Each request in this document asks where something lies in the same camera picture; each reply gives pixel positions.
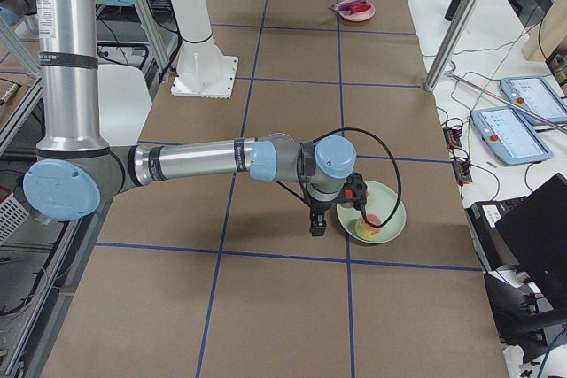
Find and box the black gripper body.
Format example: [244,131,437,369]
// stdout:
[307,173,368,218]

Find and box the halved peach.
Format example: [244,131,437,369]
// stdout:
[354,214,382,241]

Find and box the purple eggplant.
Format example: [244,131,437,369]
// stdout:
[328,0,368,12]

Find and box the red chili pepper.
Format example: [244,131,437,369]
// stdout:
[348,2,372,15]

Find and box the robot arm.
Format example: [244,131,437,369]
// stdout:
[23,0,367,236]

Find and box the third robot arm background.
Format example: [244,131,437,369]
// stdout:
[1,0,39,41]

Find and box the green plate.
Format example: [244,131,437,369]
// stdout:
[337,181,407,244]

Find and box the near teach pendant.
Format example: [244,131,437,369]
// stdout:
[471,107,554,166]

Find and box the teach pendant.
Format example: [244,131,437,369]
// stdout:
[471,107,554,166]
[500,76,566,125]

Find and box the pink plate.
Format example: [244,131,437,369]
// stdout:
[338,0,376,23]

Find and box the black laptop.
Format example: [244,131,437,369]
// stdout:
[466,173,566,308]

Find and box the far teach pendant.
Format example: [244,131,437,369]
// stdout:
[500,76,566,125]

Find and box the white chair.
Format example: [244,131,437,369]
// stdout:
[98,64,152,146]

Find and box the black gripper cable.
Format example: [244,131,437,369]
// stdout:
[300,127,403,228]

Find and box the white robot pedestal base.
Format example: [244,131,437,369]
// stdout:
[170,0,238,99]

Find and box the aluminium frame post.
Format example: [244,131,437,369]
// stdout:
[423,0,479,92]

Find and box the white wire basket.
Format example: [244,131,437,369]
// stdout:
[0,186,29,244]

